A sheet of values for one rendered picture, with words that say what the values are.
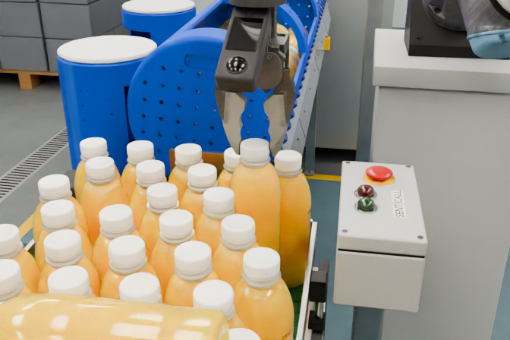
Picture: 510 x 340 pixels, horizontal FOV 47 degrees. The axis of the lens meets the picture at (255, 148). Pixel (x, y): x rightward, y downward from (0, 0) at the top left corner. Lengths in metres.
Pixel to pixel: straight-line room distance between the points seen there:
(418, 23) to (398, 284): 0.66
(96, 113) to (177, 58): 0.71
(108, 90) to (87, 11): 2.90
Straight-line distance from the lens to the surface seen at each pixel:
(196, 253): 0.63
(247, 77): 0.65
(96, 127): 1.70
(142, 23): 2.26
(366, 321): 0.86
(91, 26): 4.54
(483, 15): 1.03
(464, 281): 1.38
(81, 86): 1.67
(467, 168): 1.24
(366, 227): 0.70
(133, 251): 0.65
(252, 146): 0.77
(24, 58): 4.87
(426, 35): 1.23
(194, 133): 1.04
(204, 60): 1.00
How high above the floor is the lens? 1.46
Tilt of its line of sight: 24 degrees down
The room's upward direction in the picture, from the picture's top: straight up
